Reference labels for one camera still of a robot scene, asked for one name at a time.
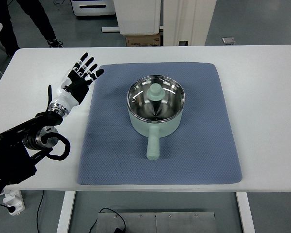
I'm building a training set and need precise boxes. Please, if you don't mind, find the grey floor plate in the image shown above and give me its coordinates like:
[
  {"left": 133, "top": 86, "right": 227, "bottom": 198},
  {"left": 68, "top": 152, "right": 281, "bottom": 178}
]
[{"left": 222, "top": 37, "right": 236, "bottom": 45}]

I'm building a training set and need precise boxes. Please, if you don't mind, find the cardboard box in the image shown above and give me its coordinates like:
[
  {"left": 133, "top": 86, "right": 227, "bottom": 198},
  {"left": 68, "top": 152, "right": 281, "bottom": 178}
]
[{"left": 126, "top": 34, "right": 161, "bottom": 47}]

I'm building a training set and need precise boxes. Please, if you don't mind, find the white pillar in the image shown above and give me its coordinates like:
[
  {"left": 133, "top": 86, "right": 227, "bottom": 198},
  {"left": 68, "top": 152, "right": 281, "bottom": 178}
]
[{"left": 163, "top": 0, "right": 217, "bottom": 46}]

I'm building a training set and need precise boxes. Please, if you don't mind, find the blue textured mat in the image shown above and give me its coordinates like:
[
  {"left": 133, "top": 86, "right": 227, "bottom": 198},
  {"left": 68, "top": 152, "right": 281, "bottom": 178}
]
[{"left": 77, "top": 62, "right": 243, "bottom": 186}]

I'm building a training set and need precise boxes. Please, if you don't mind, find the white cabinet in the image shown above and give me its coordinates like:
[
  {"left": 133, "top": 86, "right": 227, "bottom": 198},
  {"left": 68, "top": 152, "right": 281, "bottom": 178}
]
[{"left": 101, "top": 0, "right": 161, "bottom": 35}]

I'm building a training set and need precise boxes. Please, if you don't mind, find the glass lid green knob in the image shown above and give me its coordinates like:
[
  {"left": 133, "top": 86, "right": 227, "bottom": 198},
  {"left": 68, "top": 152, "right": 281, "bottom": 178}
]
[{"left": 127, "top": 75, "right": 185, "bottom": 123}]

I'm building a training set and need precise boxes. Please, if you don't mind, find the person in black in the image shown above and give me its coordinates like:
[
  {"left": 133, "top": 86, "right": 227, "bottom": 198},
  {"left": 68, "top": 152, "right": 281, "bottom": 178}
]
[{"left": 0, "top": 0, "right": 64, "bottom": 58}]

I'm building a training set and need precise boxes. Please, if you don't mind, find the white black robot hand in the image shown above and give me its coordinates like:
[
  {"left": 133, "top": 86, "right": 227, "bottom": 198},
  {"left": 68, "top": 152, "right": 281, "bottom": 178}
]
[{"left": 48, "top": 52, "right": 104, "bottom": 117}]

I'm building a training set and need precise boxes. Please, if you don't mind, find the white table frame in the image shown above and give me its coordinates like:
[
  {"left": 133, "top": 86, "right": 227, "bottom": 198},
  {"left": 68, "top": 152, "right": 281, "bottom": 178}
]
[{"left": 56, "top": 191, "right": 256, "bottom": 233}]

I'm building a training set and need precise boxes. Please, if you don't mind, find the white appliance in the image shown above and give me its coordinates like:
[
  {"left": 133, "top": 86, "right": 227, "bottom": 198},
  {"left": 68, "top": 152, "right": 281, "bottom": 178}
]
[{"left": 70, "top": 0, "right": 115, "bottom": 17}]

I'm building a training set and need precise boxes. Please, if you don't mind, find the black floor cable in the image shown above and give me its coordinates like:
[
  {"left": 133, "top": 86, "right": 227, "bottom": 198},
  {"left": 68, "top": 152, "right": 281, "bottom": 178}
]
[{"left": 36, "top": 190, "right": 127, "bottom": 233}]

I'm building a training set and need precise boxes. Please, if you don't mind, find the white power strip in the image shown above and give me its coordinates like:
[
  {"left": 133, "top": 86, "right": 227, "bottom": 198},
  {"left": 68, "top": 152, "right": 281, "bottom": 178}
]
[{"left": 3, "top": 189, "right": 25, "bottom": 216}]

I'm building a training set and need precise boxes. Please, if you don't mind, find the metal base plate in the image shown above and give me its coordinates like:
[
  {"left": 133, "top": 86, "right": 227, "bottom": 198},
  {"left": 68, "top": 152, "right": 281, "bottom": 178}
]
[{"left": 95, "top": 212, "right": 217, "bottom": 233}]

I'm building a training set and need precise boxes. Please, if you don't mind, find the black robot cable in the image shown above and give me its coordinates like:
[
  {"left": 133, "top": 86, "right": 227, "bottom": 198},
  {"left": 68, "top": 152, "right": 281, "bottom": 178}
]
[{"left": 42, "top": 133, "right": 71, "bottom": 161}]

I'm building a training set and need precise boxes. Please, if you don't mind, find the green pot with handle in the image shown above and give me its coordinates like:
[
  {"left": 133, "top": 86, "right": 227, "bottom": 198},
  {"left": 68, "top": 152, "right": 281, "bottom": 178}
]
[{"left": 126, "top": 75, "right": 185, "bottom": 160}]

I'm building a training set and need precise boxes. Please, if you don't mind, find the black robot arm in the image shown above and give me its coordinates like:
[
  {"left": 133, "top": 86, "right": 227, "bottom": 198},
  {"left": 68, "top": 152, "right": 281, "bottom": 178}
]
[{"left": 0, "top": 111, "right": 70, "bottom": 193}]

